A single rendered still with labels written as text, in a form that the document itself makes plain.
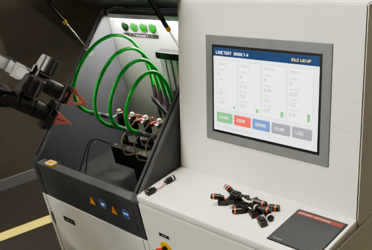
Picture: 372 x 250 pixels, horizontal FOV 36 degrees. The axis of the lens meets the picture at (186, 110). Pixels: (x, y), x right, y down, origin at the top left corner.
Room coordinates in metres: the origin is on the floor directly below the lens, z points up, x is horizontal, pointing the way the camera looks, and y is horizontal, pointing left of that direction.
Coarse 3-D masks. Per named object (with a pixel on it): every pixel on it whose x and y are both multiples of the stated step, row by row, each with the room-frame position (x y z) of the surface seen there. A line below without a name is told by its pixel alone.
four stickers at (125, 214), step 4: (88, 196) 1.91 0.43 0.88; (92, 200) 1.90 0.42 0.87; (100, 200) 1.85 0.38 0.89; (92, 204) 1.90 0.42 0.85; (100, 204) 1.86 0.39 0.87; (104, 204) 1.84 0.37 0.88; (104, 208) 1.84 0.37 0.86; (112, 208) 1.80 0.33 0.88; (112, 212) 1.81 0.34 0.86; (116, 212) 1.79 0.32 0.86; (124, 212) 1.75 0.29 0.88; (124, 216) 1.75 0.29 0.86; (128, 216) 1.73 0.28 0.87
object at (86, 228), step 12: (60, 204) 2.10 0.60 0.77; (60, 216) 2.13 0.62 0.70; (72, 216) 2.05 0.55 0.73; (84, 216) 1.97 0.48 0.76; (60, 228) 2.16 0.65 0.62; (72, 228) 2.08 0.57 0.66; (84, 228) 2.00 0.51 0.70; (96, 228) 1.92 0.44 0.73; (108, 228) 1.85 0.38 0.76; (120, 228) 1.80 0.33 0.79; (72, 240) 2.10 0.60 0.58; (84, 240) 2.02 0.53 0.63; (96, 240) 1.94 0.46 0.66; (108, 240) 1.87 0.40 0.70; (120, 240) 1.81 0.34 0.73; (132, 240) 1.75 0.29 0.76
